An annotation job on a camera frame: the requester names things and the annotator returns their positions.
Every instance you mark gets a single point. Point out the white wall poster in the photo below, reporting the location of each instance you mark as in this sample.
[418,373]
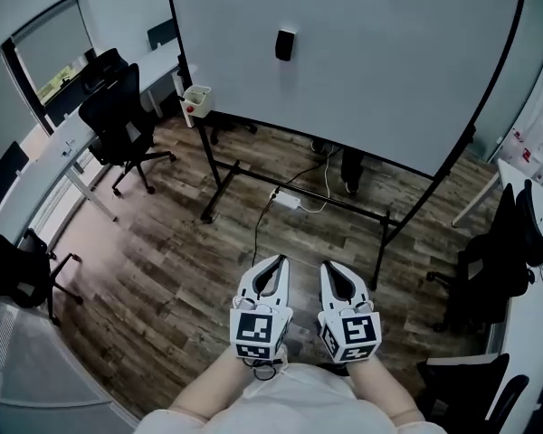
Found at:
[536,138]

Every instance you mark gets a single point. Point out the person's white shirt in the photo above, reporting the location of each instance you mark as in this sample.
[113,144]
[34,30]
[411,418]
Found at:
[298,405]

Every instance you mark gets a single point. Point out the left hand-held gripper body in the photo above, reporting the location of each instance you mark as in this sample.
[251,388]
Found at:
[253,328]

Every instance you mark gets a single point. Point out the black desk divider panel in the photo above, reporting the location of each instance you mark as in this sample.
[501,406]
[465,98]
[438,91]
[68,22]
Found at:
[162,33]
[2,179]

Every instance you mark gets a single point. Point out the person's right forearm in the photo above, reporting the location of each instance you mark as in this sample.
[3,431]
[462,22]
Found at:
[382,387]

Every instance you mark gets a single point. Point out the white emergency stop box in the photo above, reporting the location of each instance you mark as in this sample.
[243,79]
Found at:
[201,102]

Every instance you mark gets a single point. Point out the person's left forearm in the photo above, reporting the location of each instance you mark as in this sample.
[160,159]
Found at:
[208,387]

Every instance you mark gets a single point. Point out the large white board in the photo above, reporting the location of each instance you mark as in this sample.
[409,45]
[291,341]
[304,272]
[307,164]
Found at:
[366,70]

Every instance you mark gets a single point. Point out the white office desk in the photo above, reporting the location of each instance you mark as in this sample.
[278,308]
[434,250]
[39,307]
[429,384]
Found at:
[40,170]
[158,68]
[531,333]

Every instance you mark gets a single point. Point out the white power strip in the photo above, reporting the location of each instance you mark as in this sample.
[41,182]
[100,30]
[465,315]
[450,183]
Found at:
[286,200]

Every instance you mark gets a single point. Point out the black mesh office chair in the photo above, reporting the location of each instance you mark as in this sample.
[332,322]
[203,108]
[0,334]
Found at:
[117,125]

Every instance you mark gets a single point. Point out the grey roller window blind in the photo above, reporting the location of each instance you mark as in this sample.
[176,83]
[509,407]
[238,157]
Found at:
[4,111]
[54,48]

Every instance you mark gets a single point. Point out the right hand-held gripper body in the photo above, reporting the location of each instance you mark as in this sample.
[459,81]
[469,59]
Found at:
[353,333]

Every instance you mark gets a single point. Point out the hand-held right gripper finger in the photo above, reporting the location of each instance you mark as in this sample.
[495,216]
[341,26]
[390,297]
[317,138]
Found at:
[359,292]
[326,292]

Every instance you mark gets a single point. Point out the black device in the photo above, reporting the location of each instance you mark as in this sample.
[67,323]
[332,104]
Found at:
[284,45]

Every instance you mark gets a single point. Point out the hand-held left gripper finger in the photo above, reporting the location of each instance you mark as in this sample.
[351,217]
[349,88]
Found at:
[284,287]
[249,280]

